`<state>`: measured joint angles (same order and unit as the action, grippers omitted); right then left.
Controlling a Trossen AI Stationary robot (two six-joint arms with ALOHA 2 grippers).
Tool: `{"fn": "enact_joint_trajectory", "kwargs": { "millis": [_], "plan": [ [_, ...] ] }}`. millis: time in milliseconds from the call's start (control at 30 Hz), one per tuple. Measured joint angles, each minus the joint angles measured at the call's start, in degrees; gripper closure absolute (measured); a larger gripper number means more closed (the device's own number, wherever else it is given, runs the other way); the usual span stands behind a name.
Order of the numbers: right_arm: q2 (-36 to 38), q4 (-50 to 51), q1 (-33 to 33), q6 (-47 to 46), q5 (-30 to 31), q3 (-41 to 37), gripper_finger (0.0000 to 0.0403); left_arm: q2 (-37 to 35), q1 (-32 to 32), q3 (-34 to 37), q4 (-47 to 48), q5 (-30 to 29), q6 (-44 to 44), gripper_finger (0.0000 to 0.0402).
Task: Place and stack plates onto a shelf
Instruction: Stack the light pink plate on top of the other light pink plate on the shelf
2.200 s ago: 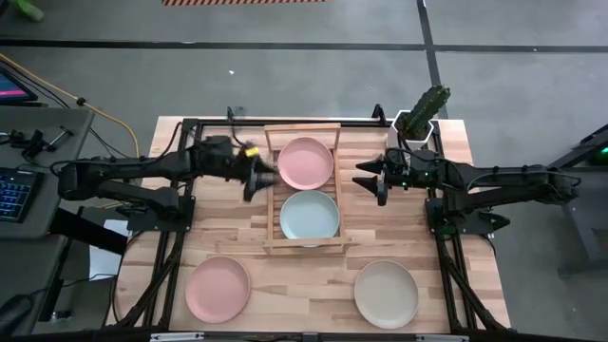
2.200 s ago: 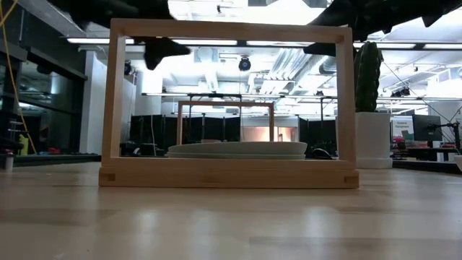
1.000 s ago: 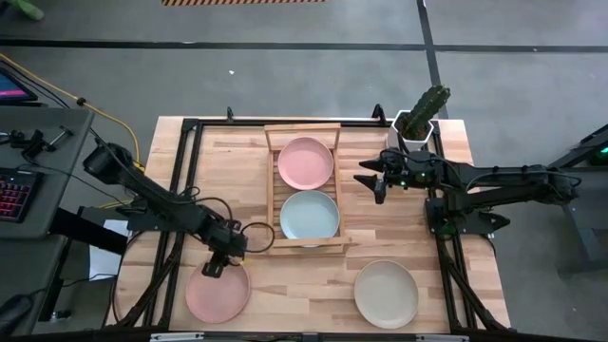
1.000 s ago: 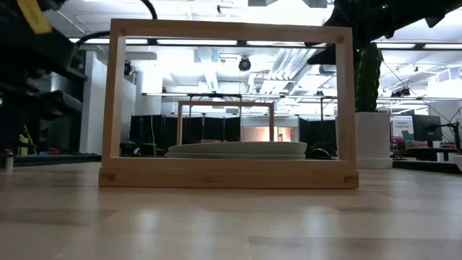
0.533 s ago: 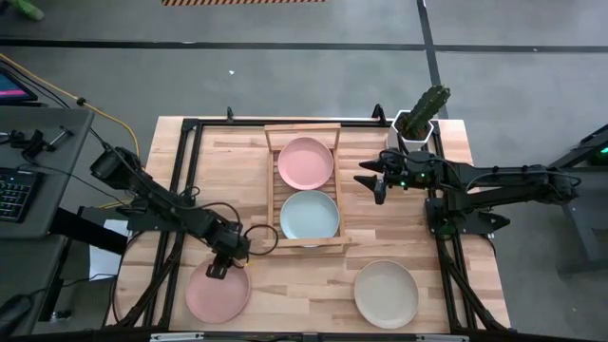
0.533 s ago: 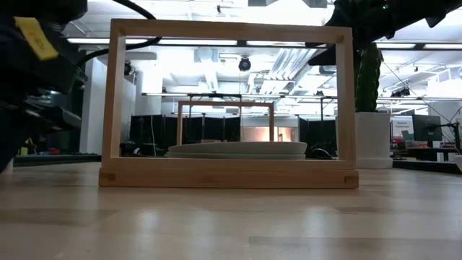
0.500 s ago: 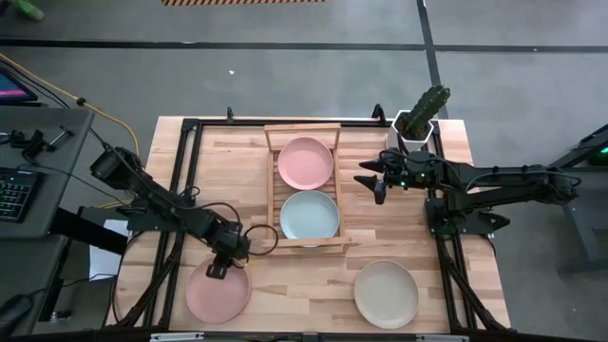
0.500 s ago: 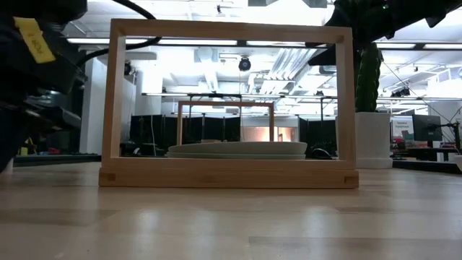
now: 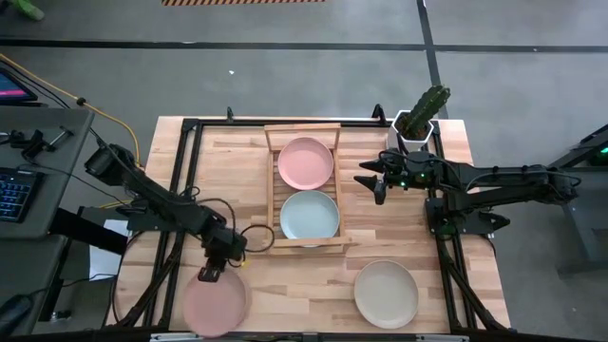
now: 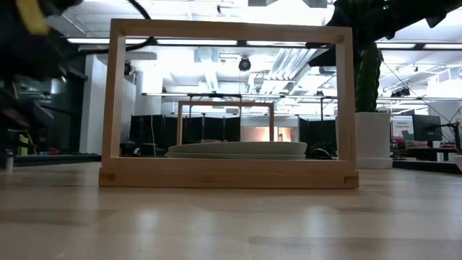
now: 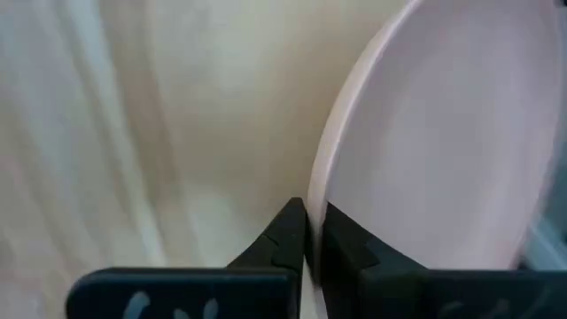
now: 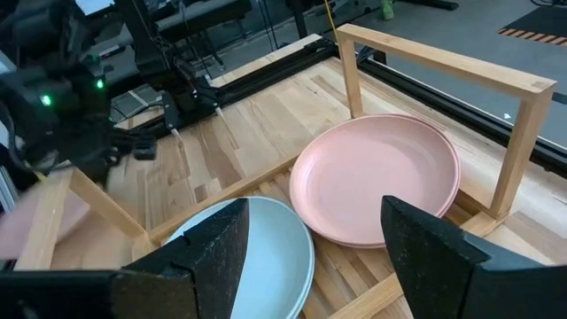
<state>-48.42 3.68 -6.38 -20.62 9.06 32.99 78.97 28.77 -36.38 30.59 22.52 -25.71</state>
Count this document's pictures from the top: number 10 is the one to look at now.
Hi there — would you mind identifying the white angular plant pot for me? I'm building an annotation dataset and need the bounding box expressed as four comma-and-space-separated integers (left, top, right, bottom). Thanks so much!
354, 111, 394, 170

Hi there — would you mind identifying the tall green cactus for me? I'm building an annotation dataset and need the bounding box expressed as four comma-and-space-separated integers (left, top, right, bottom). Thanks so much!
354, 41, 384, 113

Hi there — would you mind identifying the white printed sign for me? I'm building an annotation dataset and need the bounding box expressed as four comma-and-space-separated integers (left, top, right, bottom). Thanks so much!
392, 116, 414, 142

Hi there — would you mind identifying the dark storage shelving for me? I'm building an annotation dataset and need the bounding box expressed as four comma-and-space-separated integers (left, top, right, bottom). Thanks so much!
0, 70, 84, 157

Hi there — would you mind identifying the dark computer monitor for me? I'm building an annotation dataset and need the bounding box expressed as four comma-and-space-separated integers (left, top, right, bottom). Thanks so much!
411, 114, 443, 142

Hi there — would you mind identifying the small white bottle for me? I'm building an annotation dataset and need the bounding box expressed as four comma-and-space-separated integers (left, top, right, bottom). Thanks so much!
4, 149, 15, 173

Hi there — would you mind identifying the light wooden shelf frame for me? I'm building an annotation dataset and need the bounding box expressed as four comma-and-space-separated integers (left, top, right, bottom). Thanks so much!
98, 18, 360, 190

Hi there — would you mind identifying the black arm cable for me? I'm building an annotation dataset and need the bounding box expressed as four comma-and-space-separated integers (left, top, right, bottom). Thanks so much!
77, 0, 157, 55

